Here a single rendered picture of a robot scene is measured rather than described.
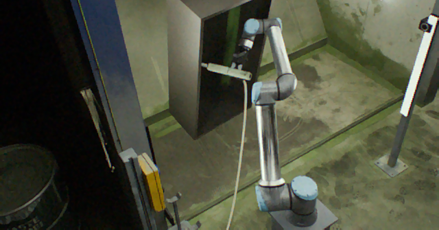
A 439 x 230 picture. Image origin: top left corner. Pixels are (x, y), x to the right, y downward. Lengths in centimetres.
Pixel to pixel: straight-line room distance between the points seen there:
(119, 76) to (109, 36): 22
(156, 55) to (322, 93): 169
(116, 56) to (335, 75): 310
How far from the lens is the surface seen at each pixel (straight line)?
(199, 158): 382
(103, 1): 190
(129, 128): 230
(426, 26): 309
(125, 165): 171
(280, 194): 249
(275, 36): 272
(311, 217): 265
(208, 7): 259
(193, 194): 357
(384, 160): 398
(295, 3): 491
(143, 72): 409
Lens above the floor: 287
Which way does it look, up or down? 41 degrees down
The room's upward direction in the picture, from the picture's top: 4 degrees counter-clockwise
